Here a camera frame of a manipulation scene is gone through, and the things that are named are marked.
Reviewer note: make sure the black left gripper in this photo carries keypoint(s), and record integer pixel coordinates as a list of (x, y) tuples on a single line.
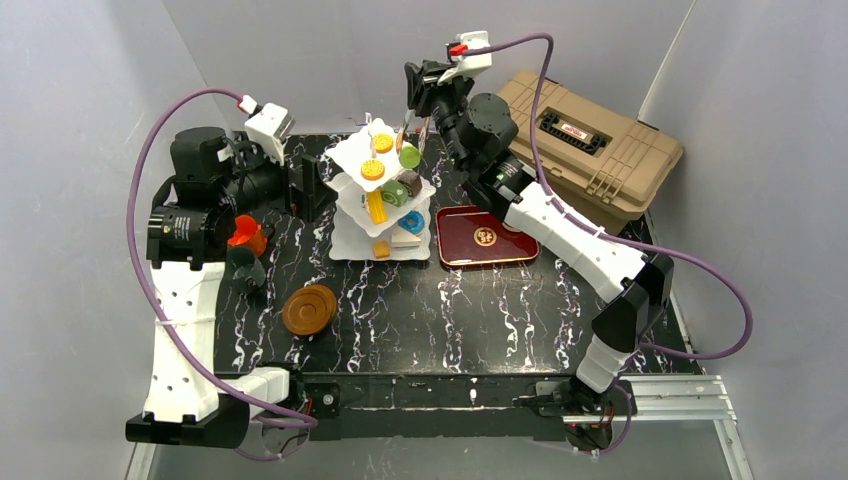
[(296, 187)]

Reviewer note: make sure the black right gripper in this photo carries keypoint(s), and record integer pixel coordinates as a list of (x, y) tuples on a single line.
[(419, 89)]

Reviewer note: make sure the yellow decorated cake slice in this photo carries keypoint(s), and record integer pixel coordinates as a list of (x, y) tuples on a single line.
[(376, 207)]

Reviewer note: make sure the white three-tier cake stand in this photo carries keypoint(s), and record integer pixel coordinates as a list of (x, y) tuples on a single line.
[(353, 231)]

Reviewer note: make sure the green swirl roll cake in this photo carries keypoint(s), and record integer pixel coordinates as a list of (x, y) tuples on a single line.
[(394, 193)]

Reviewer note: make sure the green round macaron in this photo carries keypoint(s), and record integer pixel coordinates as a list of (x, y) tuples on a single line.
[(409, 156)]

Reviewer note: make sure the white triangle cake slice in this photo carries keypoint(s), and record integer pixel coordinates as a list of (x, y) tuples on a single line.
[(401, 238)]

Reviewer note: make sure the chocolate swirl roll cake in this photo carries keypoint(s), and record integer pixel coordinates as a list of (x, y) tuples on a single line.
[(412, 181)]

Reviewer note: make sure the blue sprinkled donut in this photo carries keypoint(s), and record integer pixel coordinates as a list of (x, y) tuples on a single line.
[(413, 222)]

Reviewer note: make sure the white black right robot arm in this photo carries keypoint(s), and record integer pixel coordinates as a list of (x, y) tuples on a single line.
[(476, 131)]

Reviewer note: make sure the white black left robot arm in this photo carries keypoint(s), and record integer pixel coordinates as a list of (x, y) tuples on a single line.
[(189, 254)]

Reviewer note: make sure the orange plastic cup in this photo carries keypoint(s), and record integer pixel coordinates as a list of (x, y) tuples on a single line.
[(251, 234)]

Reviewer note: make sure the dark green cup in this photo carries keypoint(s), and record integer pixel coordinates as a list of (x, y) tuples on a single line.
[(246, 272)]

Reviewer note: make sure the brown round wooden lid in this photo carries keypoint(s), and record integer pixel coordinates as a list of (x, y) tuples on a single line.
[(309, 310)]

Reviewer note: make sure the red dessert tray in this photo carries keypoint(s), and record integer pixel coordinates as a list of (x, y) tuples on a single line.
[(468, 236)]

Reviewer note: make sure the tan plastic toolbox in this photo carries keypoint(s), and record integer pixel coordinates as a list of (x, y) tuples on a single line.
[(607, 166)]

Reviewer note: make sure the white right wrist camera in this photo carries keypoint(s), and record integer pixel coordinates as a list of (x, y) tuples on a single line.
[(464, 58)]

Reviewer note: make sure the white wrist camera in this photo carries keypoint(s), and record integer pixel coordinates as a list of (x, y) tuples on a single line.
[(464, 58), (267, 125)]

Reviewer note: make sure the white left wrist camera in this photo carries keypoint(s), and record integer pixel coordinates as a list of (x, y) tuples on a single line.
[(267, 125)]

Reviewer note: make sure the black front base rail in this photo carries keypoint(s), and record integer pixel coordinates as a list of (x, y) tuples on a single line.
[(380, 405)]

